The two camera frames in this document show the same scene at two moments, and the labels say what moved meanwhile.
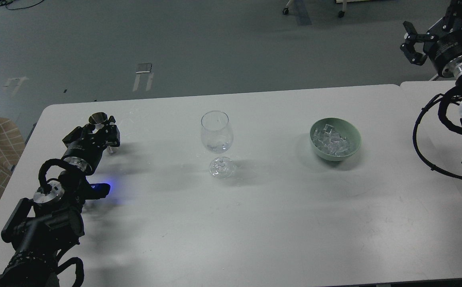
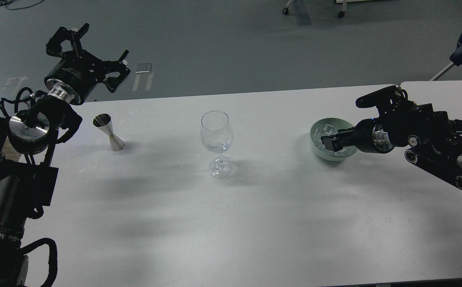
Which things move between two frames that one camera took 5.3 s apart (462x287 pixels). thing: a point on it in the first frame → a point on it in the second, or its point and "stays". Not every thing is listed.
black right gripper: [456, 52] → [362, 133]
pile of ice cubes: [330, 142] stays
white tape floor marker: [143, 68] stays
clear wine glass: [217, 134] stays
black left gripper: [85, 153] → [77, 73]
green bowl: [334, 139] stays
